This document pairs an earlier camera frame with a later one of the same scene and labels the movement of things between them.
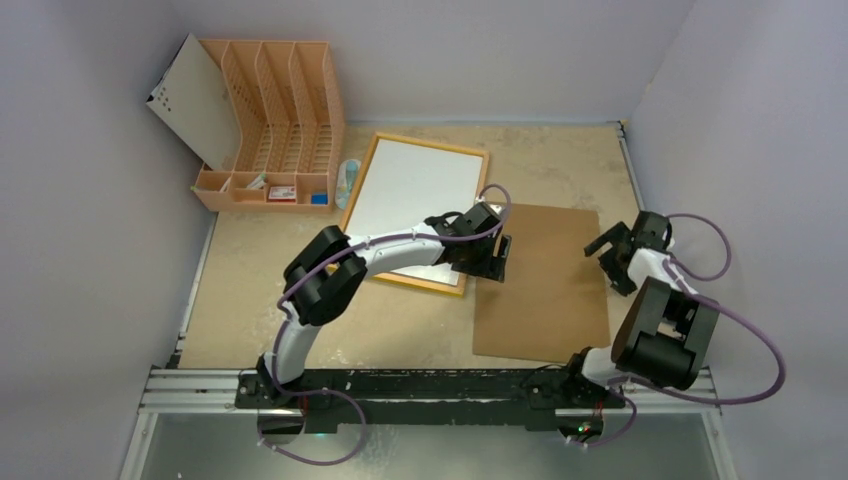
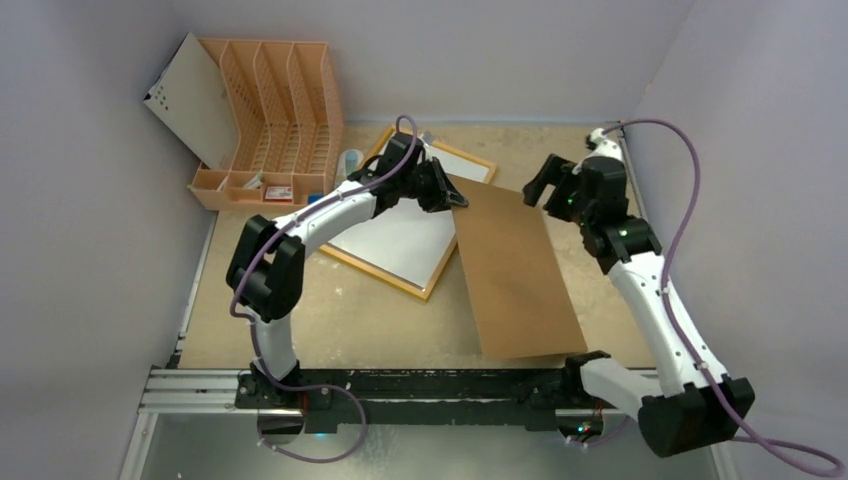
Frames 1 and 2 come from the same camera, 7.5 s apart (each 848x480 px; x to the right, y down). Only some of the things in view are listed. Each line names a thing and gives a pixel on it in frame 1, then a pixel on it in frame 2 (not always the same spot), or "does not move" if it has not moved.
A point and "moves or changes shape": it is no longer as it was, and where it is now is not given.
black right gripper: x=616 y=248 to x=556 y=187
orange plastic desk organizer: x=288 y=120 does not move
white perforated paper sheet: x=193 y=97 does not move
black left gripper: x=491 y=263 to x=443 y=193
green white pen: x=258 y=182 does not move
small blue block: x=319 y=198 does not move
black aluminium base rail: x=538 y=400 does not move
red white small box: x=282 y=194 does not move
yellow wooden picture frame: x=406 y=281 moves or changes shape
